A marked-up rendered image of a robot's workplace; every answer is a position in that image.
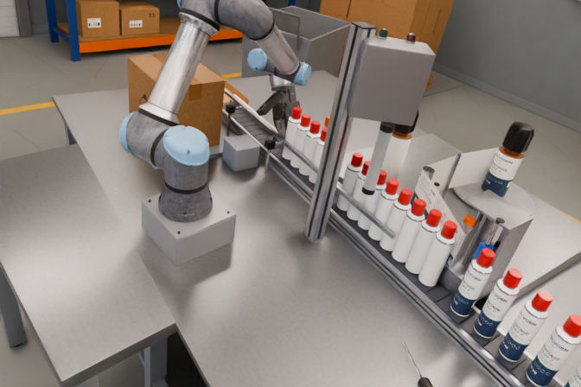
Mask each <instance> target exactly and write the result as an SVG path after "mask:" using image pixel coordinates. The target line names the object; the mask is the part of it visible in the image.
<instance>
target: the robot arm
mask: <svg viewBox="0 0 581 387"><path fill-rule="evenodd" d="M177 3H178V6H179V8H180V12H179V17H180V19H181V25H180V27H179V29H178V31H177V33H176V37H175V39H174V41H173V43H172V45H171V48H170V50H169V53H168V55H167V57H166V60H165V62H164V63H163V67H162V70H161V72H160V73H159V76H158V78H157V80H156V83H155V85H154V88H153V90H152V92H151V95H150V97H149V100H148V102H147V103H146V104H143V105H140V106H139V107H138V110H137V111H134V112H132V113H130V114H129V117H128V116H126V117H125V119H124V120H123V122H122V123H121V126H120V130H119V139H120V142H121V143H122V146H123V147H124V149H125V150H127V151H128V152H130V153H131V154H132V155H134V156H135V157H137V158H140V159H142V160H144V161H146V162H148V163H150V164H152V165H154V166H155V167H158V168H160V169H161V170H163V171H164V185H163V190H162V192H161V194H160V196H159V200H158V207H159V211H160V213H161V214H162V215H163V216H164V217H165V218H167V219H170V220H173V221H176V222H182V223H188V222H195V221H198V220H200V219H204V218H205V217H207V216H208V215H209V214H210V212H211V211H212V208H213V198H212V195H211V193H210V190H209V187H208V158H209V146H208V139H207V137H206V136H205V135H204V134H203V133H202V132H201V131H199V130H197V129H196V128H193V127H190V126H188V127H185V126H184V125H179V120H178V118H177V113H178V111H179V109H180V107H181V104H182V101H183V99H184V97H185V95H186V92H187V90H188V87H189V85H190V83H191V80H192V78H193V77H194V74H195V71H196V68H197V67H198V65H199V62H200V60H201V57H202V55H203V53H204V50H205V48H206V46H207V44H208V41H209V38H210V37H211V36H212V35H216V34H218V33H219V30H220V27H221V25H222V26H225V27H229V28H231V29H235V30H238V31H239V32H241V33H243V34H244V35H245V36H246V37H247V38H248V39H250V40H252V41H255V42H256V43H257V44H258V45H259V47H260V48H256V49H253V50H252V51H251V52H250V53H249V55H248V56H247V63H248V65H249V67H250V68H251V69H252V70H255V71H263V72H265V73H269V78H270V83H271V87H272V89H271V91H272V92H274V93H273V94H272V95H271V96H270V97H269V98H268V99H267V100H266V101H265V102H264V103H263V104H262V105H261V106H260V107H259V108H258V109H257V110H256V112H257V113H258V115H259V116H264V115H266V114H267V113H268V112H269V111H270V110H271V109H272V115H273V122H274V125H275V127H276V130H277V132H278V134H279V135H280V136H281V137H282V138H283V139H284V140H285V135H286V130H287V124H288V118H289V117H291V114H292V109H293V107H298V106H297V105H299V107H300V103H299V101H297V97H296V91H295V86H289V84H290V83H291V82H292V83H294V84H298V85H300V86H303V85H305V84H306V83H307V82H308V81H309V79H310V75H311V67H310V65H308V64H305V62H301V61H300V60H299V59H298V58H297V56H296V55H295V53H294V52H293V51H292V49H291V47H290V46H289V44H288V43H287V41H286V40H285V38H284V37H283V36H282V34H281V33H280V31H279V30H278V28H277V26H276V25H275V18H274V16H273V14H272V13H271V12H270V10H269V9H268V7H267V6H266V5H265V4H264V2H263V1H262V0H177ZM275 91H277V92H275ZM280 118H281V120H280Z"/></svg>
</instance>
